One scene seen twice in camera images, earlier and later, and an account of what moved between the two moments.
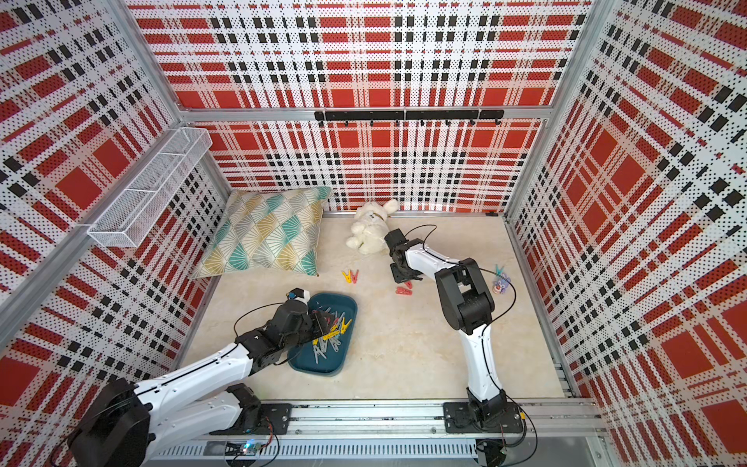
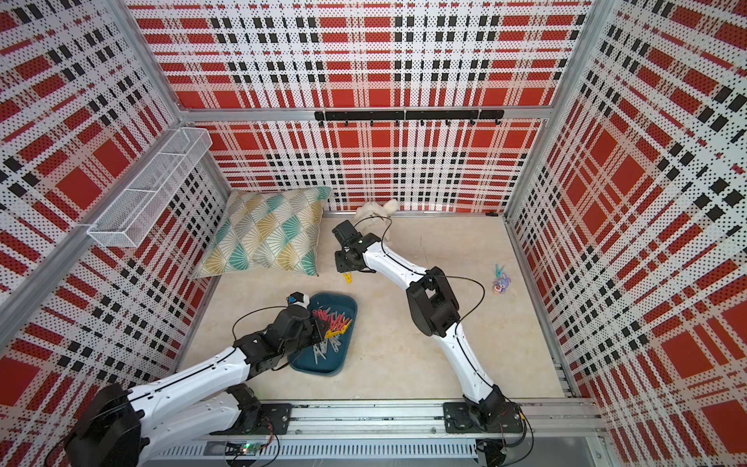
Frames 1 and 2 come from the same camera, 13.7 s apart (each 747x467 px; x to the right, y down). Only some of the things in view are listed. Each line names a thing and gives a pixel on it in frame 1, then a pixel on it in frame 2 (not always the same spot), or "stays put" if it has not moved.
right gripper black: [400, 276] -> [340, 266]
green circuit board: [249, 449] stays put
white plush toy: [370, 231] stays put
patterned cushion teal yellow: [273, 230] stays put
